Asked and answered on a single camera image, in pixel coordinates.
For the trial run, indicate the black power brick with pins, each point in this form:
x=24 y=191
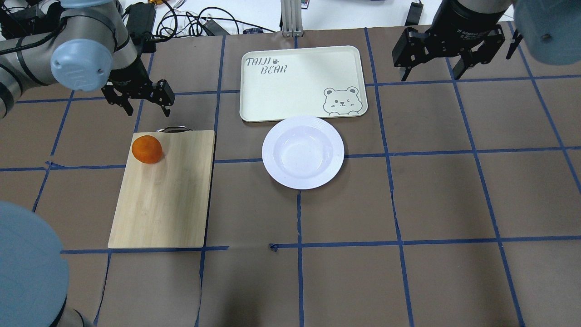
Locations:
x=140 y=20

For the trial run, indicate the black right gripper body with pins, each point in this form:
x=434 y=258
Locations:
x=463 y=20

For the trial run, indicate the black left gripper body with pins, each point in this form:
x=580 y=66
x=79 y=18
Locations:
x=128 y=80

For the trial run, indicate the black power adapter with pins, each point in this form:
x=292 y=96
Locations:
x=414 y=13

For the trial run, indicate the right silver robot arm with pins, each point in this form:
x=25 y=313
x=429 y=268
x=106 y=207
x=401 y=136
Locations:
x=549 y=28

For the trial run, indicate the cream bear tray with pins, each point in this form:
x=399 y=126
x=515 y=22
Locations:
x=325 y=82

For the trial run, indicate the white round plate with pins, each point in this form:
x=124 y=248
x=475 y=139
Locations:
x=303 y=152

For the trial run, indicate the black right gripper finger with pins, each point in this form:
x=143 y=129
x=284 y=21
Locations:
x=460 y=68
x=404 y=73

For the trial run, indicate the wooden cutting board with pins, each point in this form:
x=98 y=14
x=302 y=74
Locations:
x=165 y=204

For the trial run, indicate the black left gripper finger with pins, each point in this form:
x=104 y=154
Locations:
x=125 y=108
x=166 y=109

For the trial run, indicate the orange fruit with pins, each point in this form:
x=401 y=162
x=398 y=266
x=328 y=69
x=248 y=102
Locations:
x=147 y=149

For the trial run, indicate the aluminium frame post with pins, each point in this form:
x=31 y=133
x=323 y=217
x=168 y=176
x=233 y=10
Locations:
x=291 y=18

